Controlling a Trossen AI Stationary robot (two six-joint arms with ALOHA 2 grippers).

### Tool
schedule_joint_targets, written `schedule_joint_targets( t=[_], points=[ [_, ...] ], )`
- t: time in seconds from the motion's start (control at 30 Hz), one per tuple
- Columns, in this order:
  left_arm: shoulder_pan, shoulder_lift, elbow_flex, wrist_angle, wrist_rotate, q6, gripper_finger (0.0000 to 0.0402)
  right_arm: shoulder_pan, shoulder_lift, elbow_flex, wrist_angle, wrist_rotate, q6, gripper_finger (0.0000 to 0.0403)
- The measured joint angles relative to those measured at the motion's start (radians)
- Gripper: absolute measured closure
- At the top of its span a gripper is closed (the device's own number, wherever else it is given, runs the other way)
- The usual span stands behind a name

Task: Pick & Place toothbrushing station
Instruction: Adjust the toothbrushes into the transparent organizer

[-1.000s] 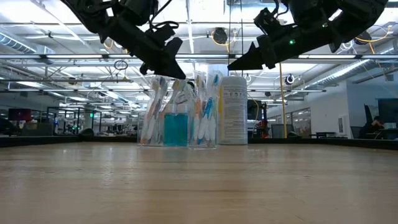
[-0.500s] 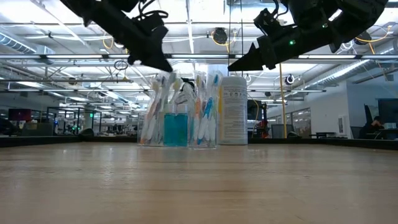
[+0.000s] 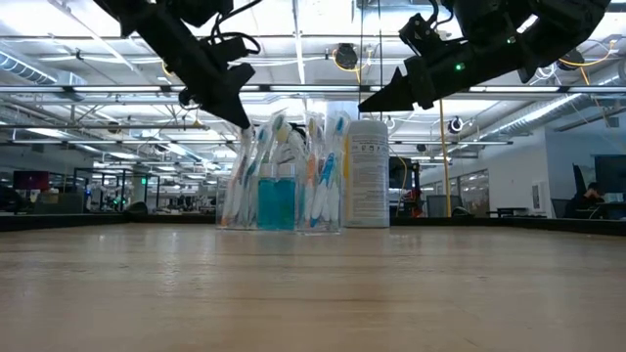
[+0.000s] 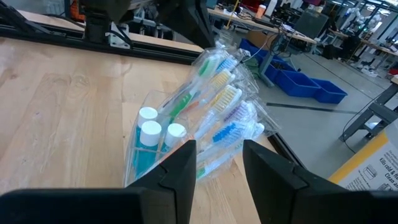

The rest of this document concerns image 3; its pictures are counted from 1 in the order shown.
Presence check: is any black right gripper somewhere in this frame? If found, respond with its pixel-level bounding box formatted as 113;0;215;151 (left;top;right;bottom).
357;40;527;114

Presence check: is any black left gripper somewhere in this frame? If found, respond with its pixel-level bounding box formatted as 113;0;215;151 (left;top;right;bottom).
121;4;257;130

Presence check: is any blue toothbrush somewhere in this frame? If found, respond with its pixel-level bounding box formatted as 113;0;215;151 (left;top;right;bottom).
312;112;349;230
243;121;273;229

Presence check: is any orange toothbrush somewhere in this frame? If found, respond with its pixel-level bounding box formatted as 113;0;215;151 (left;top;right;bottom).
303;115;320;227
220;125;256;229

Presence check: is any teal mouthwash bottle white cap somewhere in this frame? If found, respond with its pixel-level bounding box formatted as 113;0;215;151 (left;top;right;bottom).
257;163;279;231
277;163;297;231

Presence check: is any black monitor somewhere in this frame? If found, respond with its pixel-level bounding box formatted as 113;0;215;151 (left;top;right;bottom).
594;154;626;196
389;155;416;191

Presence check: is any white wipes canister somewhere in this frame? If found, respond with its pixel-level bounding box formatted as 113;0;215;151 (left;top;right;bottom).
343;119;391;229

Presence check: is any person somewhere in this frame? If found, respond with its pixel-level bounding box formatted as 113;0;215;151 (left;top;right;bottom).
564;181;611;220

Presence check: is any small distant monitor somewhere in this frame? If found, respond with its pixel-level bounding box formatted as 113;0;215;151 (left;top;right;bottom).
13;170;50;192

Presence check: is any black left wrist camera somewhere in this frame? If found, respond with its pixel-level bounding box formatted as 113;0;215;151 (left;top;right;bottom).
209;36;250;64

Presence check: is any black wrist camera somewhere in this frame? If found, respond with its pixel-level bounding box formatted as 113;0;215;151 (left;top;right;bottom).
398;13;444;56
209;36;250;64

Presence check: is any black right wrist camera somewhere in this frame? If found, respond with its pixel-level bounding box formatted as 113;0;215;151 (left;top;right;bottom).
398;13;444;56

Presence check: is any black metal table frame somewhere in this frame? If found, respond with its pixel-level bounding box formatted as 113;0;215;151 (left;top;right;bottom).
0;212;626;238

